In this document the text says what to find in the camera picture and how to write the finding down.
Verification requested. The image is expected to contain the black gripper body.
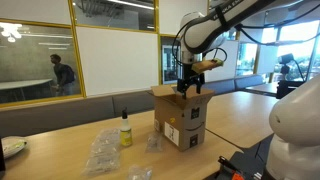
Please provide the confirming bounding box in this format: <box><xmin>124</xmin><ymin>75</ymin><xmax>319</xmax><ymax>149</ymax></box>
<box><xmin>182</xmin><ymin>64</ymin><xmax>200</xmax><ymax>82</ymax></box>

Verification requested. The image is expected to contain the small clear plastic bag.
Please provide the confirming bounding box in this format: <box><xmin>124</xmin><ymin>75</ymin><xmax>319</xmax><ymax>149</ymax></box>
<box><xmin>146</xmin><ymin>132</ymin><xmax>162</xmax><ymax>152</ymax></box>

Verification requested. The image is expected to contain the white yellow spray bottle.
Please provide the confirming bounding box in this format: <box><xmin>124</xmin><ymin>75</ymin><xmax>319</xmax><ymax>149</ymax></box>
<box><xmin>120</xmin><ymin>108</ymin><xmax>132</xmax><ymax>147</ymax></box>

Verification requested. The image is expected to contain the clear plastic bag front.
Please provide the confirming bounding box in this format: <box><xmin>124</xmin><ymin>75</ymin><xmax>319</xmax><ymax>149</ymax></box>
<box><xmin>127</xmin><ymin>165</ymin><xmax>153</xmax><ymax>180</ymax></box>

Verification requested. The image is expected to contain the large clear air pillow strip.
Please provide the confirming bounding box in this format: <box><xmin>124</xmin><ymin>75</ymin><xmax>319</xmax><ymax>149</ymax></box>
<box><xmin>84</xmin><ymin>128</ymin><xmax>120</xmax><ymax>176</ymax></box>

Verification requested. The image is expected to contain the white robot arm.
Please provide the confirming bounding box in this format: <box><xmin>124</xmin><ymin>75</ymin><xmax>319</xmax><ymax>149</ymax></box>
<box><xmin>177</xmin><ymin>0</ymin><xmax>320</xmax><ymax>180</ymax></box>

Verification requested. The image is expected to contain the brown cardboard box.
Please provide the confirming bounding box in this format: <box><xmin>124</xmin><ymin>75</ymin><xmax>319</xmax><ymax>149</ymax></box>
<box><xmin>151</xmin><ymin>85</ymin><xmax>214</xmax><ymax>151</ymax></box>

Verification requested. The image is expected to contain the black orange tool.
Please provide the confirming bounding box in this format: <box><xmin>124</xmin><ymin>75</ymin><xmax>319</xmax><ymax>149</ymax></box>
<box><xmin>218</xmin><ymin>156</ymin><xmax>262</xmax><ymax>180</ymax></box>

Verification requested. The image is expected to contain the man in dark shirt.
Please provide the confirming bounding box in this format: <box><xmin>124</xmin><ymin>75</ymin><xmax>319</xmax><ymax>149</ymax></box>
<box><xmin>50</xmin><ymin>54</ymin><xmax>76</xmax><ymax>96</ymax></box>

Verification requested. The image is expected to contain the grey bench seat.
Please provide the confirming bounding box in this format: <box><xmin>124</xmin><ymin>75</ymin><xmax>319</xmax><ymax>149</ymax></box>
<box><xmin>0</xmin><ymin>73</ymin><xmax>265</xmax><ymax>138</ymax></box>

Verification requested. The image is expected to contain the white round table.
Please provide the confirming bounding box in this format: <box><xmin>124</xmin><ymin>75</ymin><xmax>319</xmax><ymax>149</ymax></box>
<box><xmin>0</xmin><ymin>79</ymin><xmax>54</xmax><ymax>102</ymax></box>

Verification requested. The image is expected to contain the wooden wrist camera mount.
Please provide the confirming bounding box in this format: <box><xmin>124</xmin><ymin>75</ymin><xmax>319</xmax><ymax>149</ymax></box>
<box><xmin>192</xmin><ymin>58</ymin><xmax>224</xmax><ymax>74</ymax></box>

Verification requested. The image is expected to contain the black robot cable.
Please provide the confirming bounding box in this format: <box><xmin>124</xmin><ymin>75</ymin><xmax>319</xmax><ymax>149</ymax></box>
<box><xmin>171</xmin><ymin>3</ymin><xmax>320</xmax><ymax>68</ymax></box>

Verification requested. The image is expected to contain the black camera on stand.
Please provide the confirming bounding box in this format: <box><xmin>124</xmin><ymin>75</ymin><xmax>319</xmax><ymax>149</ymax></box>
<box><xmin>276</xmin><ymin>53</ymin><xmax>305</xmax><ymax>99</ymax></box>

